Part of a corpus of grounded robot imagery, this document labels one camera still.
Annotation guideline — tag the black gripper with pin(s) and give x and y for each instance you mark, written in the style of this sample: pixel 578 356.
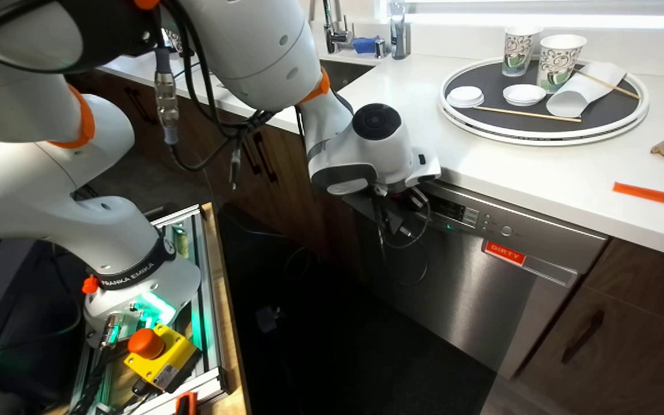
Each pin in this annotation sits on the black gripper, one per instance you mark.
pixel 398 208

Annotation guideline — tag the stainless steel dishwasher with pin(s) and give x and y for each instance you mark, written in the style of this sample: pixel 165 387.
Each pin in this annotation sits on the stainless steel dishwasher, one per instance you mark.
pixel 462 291

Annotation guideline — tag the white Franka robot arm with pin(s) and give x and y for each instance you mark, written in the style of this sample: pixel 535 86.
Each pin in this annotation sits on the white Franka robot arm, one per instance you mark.
pixel 255 46

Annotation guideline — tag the small flat white dish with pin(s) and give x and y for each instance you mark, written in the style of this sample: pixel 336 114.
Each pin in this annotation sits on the small flat white dish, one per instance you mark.
pixel 466 97

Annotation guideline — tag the red dirty magnet sign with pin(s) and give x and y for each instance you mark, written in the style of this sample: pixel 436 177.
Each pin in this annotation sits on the red dirty magnet sign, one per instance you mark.
pixel 505 253

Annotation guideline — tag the brown wooden cabinet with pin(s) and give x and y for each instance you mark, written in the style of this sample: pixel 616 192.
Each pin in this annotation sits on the brown wooden cabinet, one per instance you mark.
pixel 640 347
pixel 293 199

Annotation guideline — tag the wooden chopstick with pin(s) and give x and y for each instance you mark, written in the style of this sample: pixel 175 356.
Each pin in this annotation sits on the wooden chopstick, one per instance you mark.
pixel 616 87
pixel 528 114

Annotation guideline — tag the small white bowl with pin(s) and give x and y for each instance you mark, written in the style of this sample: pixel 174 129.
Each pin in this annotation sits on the small white bowl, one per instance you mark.
pixel 525 95

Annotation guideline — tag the blue sponge holder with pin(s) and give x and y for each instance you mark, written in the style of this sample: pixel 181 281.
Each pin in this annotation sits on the blue sponge holder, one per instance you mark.
pixel 368 46

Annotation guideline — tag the grey soap dispenser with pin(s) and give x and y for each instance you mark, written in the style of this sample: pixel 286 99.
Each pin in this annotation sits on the grey soap dispenser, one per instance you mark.
pixel 399 34

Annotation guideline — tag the patterned ceramic cup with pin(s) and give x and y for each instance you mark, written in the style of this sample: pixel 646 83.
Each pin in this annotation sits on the patterned ceramic cup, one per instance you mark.
pixel 518 53

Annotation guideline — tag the rolled white paper sheet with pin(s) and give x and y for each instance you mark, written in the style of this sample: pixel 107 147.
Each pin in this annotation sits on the rolled white paper sheet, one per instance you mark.
pixel 578 95

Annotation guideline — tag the chrome kitchen faucet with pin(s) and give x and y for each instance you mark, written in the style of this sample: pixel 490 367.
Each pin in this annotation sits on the chrome kitchen faucet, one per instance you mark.
pixel 336 30

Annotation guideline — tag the white ceramic cup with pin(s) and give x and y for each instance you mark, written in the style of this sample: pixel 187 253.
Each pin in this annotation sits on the white ceramic cup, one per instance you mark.
pixel 558 64

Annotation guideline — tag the round black white-rimmed tray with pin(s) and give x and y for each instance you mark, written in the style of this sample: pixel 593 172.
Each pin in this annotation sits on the round black white-rimmed tray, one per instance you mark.
pixel 616 116

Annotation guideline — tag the orange ruler strip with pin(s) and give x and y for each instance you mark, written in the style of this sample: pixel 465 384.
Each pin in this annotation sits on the orange ruler strip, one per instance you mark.
pixel 655 197

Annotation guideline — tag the yellow emergency stop box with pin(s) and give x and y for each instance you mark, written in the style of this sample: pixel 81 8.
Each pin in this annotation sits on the yellow emergency stop box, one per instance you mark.
pixel 160 359

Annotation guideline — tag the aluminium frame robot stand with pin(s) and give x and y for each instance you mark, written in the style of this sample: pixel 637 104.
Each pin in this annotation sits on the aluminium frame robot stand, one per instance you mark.
pixel 208 291

